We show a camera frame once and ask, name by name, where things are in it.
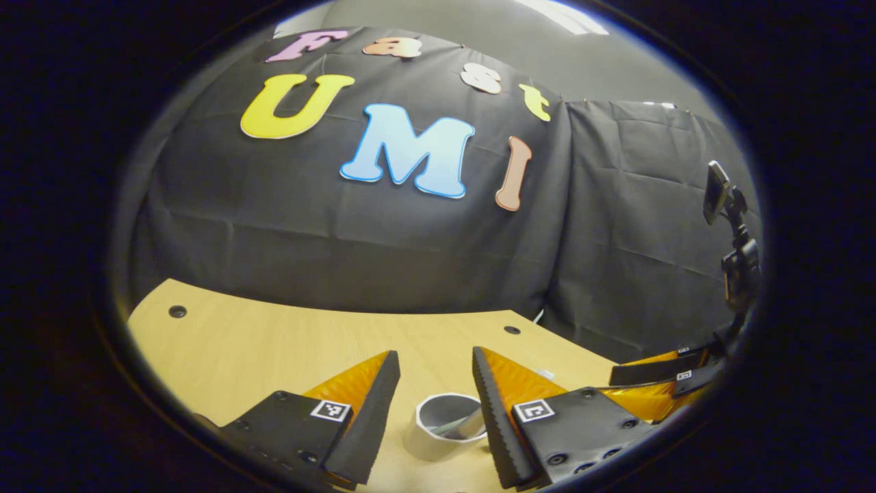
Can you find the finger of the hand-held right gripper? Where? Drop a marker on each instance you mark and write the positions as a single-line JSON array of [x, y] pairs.
[[650, 373], [643, 404]]

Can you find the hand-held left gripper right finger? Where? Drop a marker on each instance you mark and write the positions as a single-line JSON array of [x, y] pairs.
[[496, 424]]

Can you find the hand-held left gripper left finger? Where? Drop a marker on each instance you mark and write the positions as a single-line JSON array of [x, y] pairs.
[[366, 424]]

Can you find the wooden desktop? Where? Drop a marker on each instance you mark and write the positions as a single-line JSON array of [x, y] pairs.
[[239, 349]]

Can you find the black backdrop cloth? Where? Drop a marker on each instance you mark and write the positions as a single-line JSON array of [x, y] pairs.
[[342, 239]]

